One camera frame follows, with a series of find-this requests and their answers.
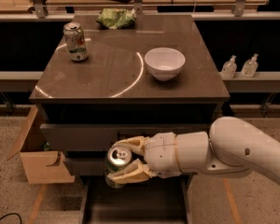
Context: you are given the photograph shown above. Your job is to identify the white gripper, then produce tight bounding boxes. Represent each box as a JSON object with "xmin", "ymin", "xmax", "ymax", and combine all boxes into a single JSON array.
[{"xmin": 107, "ymin": 133, "xmax": 181, "ymax": 185}]

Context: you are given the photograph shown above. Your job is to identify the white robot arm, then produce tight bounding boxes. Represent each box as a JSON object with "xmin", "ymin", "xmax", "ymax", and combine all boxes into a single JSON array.
[{"xmin": 106, "ymin": 117, "xmax": 280, "ymax": 186}]

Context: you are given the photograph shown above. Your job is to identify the bottom drawer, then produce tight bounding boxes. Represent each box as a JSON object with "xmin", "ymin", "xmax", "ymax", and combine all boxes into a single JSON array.
[{"xmin": 78, "ymin": 176, "xmax": 193, "ymax": 224}]

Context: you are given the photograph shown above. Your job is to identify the drawer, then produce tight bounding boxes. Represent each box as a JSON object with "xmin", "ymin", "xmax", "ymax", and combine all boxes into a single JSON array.
[
  {"xmin": 63, "ymin": 152, "xmax": 205, "ymax": 178},
  {"xmin": 78, "ymin": 176, "xmax": 193, "ymax": 224},
  {"xmin": 40, "ymin": 123, "xmax": 210, "ymax": 151}
]

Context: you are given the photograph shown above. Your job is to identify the middle drawer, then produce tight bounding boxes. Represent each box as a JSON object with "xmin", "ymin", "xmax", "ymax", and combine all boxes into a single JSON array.
[{"xmin": 63, "ymin": 152, "xmax": 205, "ymax": 178}]

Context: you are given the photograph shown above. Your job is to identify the grey drawer cabinet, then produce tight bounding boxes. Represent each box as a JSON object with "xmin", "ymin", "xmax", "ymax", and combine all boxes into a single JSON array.
[{"xmin": 28, "ymin": 14, "xmax": 231, "ymax": 224}]

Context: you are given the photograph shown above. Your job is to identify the top drawer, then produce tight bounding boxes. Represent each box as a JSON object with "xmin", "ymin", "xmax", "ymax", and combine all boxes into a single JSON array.
[{"xmin": 40, "ymin": 123, "xmax": 210, "ymax": 151}]

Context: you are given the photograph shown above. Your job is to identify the white and green soda can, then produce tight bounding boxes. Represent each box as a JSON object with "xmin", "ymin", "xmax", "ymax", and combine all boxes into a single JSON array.
[{"xmin": 63, "ymin": 22, "xmax": 88, "ymax": 62}]

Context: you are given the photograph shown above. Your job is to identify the cardboard box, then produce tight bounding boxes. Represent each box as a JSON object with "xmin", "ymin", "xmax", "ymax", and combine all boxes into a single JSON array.
[{"xmin": 7, "ymin": 105, "xmax": 75, "ymax": 184}]

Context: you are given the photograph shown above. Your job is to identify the white bowl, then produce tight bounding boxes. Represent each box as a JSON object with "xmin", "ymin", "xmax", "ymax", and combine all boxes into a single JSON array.
[{"xmin": 145, "ymin": 48, "xmax": 186, "ymax": 81}]

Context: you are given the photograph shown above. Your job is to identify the left sanitizer bottle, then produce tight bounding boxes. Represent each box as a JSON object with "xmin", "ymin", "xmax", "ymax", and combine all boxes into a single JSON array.
[{"xmin": 221, "ymin": 55, "xmax": 237, "ymax": 78}]

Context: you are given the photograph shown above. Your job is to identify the sanitizer bottle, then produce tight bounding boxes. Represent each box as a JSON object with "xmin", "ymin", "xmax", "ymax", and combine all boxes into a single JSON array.
[
  {"xmin": 241, "ymin": 53, "xmax": 259, "ymax": 77},
  {"xmin": 221, "ymin": 55, "xmax": 237, "ymax": 78}
]

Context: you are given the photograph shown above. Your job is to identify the green chip bag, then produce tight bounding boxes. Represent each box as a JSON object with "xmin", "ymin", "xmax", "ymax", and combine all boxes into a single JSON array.
[{"xmin": 96, "ymin": 8, "xmax": 136, "ymax": 29}]

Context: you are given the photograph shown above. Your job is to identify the right sanitizer bottle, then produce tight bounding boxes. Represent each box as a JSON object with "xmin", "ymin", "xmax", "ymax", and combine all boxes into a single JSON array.
[{"xmin": 241, "ymin": 53, "xmax": 259, "ymax": 77}]

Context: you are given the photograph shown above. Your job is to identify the black floor cable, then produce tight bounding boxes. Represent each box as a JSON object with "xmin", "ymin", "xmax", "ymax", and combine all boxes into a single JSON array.
[{"xmin": 0, "ymin": 212, "xmax": 22, "ymax": 224}]

